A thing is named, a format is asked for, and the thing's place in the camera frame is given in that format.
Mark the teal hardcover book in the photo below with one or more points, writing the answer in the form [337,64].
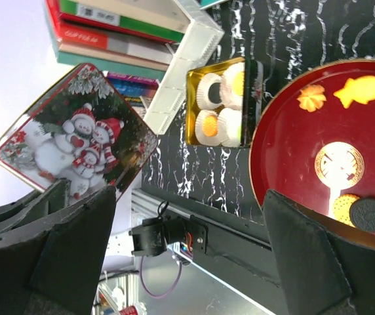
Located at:
[206,4]

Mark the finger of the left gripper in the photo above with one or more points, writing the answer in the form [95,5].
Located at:
[34,206]

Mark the red folder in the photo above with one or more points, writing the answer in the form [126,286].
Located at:
[89,26]

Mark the green folder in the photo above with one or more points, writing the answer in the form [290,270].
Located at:
[161,21]

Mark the red round plate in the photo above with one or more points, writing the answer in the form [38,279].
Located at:
[315,157]

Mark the gold cookie tin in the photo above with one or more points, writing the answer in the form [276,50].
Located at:
[252,98]

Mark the gold tin lid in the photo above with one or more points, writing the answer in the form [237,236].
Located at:
[81,130]

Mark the orange swirl cookie top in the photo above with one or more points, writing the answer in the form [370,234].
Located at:
[312,98]

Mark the purple spine book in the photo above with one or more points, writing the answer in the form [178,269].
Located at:
[133,79]

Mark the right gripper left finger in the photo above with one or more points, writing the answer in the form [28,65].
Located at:
[52,265]

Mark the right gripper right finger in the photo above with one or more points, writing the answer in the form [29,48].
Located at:
[324,266]

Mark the orange fish cookie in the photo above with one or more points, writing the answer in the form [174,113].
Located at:
[360,90]

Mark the black sandwich cookie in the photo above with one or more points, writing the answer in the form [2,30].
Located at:
[362,214]

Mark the blue spine book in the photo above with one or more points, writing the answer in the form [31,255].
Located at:
[135,90]

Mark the teal binder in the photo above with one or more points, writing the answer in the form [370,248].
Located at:
[140,61]

